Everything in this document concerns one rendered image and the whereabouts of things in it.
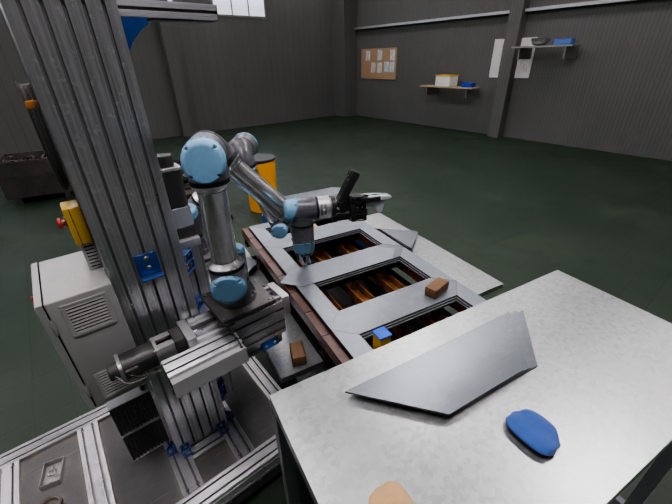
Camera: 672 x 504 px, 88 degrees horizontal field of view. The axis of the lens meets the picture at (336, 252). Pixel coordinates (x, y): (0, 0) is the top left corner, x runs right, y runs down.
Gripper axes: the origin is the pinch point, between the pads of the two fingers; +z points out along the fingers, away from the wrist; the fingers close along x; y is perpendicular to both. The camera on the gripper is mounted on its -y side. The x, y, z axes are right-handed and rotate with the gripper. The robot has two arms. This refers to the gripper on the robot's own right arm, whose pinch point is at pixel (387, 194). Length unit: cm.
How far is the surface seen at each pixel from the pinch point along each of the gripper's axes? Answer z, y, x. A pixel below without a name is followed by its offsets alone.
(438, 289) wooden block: 35, 53, -23
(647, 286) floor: 291, 131, -104
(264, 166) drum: -32, 31, -363
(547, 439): 16, 47, 63
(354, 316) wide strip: -7, 59, -21
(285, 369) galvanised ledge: -41, 76, -15
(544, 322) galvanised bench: 48, 44, 25
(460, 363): 9, 44, 37
